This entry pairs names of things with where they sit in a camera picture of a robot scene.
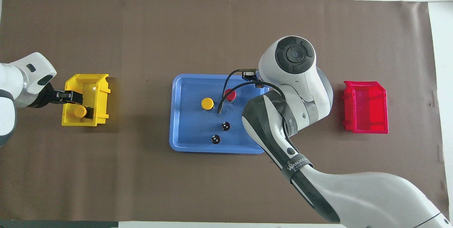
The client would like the yellow plastic bin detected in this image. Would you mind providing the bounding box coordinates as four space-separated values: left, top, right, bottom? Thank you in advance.
62 74 111 127

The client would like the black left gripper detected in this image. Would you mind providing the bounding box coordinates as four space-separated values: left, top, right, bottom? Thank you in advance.
28 83 84 109

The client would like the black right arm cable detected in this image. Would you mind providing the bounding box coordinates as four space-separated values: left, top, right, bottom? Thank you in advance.
217 67 283 115

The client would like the blue plastic tray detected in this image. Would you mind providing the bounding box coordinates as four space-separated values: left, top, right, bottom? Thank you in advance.
169 74 270 154

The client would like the red plastic bin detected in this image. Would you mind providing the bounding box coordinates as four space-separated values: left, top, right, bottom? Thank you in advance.
342 81 389 134

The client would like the brown paper table mat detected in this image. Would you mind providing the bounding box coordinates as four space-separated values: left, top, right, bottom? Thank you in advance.
0 0 450 222

